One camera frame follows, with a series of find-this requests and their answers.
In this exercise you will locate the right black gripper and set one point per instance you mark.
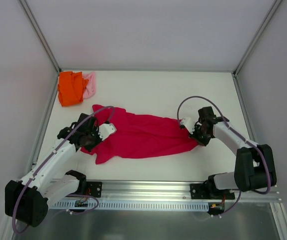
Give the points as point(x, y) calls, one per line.
point(197, 136)

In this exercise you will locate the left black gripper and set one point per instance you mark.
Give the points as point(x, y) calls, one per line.
point(93, 144)

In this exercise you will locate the red t shirt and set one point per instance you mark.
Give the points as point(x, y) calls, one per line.
point(140, 136)

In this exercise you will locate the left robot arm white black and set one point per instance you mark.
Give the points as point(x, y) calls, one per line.
point(28, 200)

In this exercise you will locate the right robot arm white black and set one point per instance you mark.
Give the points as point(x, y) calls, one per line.
point(254, 168)

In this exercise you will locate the pink t shirt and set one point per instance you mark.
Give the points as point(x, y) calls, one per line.
point(91, 86)

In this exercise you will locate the orange t shirt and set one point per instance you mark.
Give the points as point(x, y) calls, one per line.
point(70, 88)

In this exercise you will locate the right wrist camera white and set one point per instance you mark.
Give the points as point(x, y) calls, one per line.
point(189, 124)

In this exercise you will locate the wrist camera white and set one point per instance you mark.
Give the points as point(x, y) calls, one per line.
point(189, 124)
point(105, 130)

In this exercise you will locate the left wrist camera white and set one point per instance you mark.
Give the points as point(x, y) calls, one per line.
point(105, 130)

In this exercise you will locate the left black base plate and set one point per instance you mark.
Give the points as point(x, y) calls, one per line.
point(93, 188)

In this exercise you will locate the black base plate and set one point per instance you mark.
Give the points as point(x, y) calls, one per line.
point(93, 188)
point(205, 191)

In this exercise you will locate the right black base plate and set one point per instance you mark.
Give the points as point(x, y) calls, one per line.
point(205, 191)

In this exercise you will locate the aluminium mounting rail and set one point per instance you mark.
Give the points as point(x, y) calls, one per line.
point(135, 190)

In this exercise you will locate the right aluminium frame post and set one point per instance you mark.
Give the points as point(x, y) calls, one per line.
point(258, 34)

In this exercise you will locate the aluminium frame post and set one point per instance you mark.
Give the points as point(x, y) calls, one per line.
point(258, 34)
point(39, 33)

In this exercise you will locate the white slotted cable duct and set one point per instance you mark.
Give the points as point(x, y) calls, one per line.
point(133, 205)

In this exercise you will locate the left aluminium frame post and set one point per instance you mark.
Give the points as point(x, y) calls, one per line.
point(39, 33)

